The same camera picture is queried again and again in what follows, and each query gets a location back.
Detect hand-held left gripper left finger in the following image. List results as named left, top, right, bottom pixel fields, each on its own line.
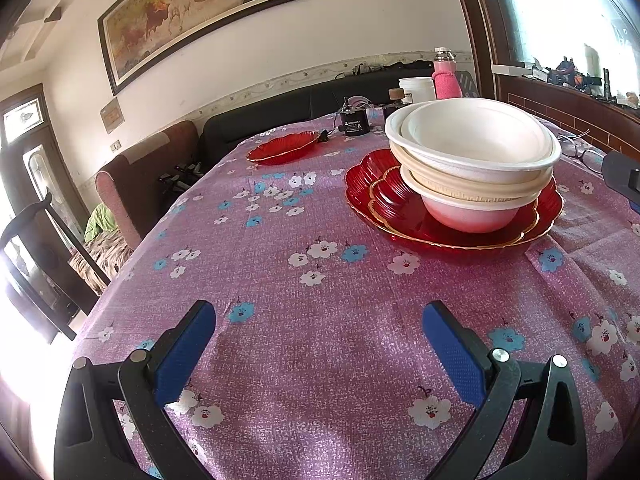
left=54, top=300, right=217, bottom=480

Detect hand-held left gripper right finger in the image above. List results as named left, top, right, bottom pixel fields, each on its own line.
left=421, top=301, right=588, bottom=480

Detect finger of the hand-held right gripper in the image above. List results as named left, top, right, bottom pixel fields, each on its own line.
left=601, top=151, right=640, bottom=213

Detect beige disposable bowl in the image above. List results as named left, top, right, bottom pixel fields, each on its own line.
left=400, top=165, right=557, bottom=209

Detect red plate thick gold rim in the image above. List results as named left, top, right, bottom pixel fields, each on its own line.
left=368, top=165, right=541, bottom=243

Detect large red plate gold lettering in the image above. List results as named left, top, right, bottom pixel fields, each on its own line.
left=344, top=149, right=564, bottom=253

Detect black eyeglasses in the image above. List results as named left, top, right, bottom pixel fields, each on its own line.
left=557, top=130, right=606, bottom=173

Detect dark windowsill ornament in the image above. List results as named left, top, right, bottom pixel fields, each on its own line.
left=546, top=56, right=583, bottom=86

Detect patterned blanket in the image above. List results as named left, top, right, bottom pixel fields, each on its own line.
left=67, top=232, right=133, bottom=296

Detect white flat box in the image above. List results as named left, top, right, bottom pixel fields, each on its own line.
left=491, top=63, right=538, bottom=77

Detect green cloth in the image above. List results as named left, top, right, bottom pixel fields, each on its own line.
left=84, top=202, right=117, bottom=243

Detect purple floral tablecloth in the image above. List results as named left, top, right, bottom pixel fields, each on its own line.
left=70, top=110, right=640, bottom=480

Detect black metal tools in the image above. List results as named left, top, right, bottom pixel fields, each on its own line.
left=157, top=161, right=203, bottom=195

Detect black phone stand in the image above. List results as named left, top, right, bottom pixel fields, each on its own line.
left=456, top=70, right=480, bottom=98

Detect brown armchair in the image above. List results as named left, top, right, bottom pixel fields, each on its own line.
left=95, top=120, right=201, bottom=251

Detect pink sleeved bottle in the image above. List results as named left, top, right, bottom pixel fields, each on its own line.
left=432, top=47, right=462, bottom=101

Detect dark wooden chair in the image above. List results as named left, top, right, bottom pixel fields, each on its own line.
left=0, top=192, right=112, bottom=343

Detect white plastic jar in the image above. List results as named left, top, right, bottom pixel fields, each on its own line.
left=398, top=77, right=435, bottom=106

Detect small red plate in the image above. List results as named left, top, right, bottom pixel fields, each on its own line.
left=245, top=130, right=319, bottom=166

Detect black box with wooden knob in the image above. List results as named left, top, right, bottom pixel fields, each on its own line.
left=382, top=88, right=407, bottom=117

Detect black labelled cylindrical device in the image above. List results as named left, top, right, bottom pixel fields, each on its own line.
left=336, top=96, right=371, bottom=136

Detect black sofa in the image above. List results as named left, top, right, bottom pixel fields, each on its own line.
left=200, top=66, right=476, bottom=161

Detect wooden glass door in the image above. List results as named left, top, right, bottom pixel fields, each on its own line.
left=0, top=85, right=86, bottom=331

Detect framed horse painting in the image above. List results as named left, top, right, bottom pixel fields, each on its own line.
left=96, top=0, right=307, bottom=97

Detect wooden window frame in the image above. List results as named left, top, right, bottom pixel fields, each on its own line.
left=446, top=0, right=640, bottom=161

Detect wall plaque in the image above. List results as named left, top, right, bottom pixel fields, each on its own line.
left=100, top=97, right=125, bottom=133

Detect white cable coil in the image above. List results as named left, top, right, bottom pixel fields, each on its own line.
left=349, top=95, right=382, bottom=117

